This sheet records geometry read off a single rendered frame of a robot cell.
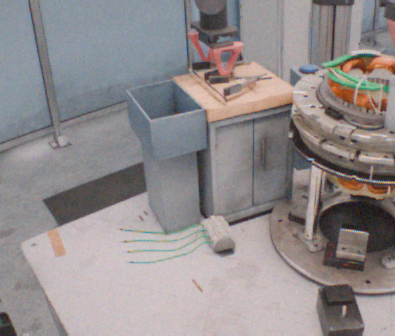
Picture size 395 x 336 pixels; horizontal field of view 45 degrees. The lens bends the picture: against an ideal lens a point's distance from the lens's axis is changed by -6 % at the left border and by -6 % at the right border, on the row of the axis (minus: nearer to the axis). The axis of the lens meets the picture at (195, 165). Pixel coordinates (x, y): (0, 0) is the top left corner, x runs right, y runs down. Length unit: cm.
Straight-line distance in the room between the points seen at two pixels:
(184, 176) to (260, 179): 17
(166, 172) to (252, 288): 28
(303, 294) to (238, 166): 29
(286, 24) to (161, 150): 232
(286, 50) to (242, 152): 225
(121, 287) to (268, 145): 41
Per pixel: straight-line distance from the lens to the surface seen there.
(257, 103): 97
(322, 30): 135
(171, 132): 93
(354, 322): 86
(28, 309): 211
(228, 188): 104
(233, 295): 94
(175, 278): 98
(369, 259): 101
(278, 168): 108
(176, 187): 102
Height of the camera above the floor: 147
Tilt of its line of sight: 32 degrees down
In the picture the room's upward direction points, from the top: 4 degrees counter-clockwise
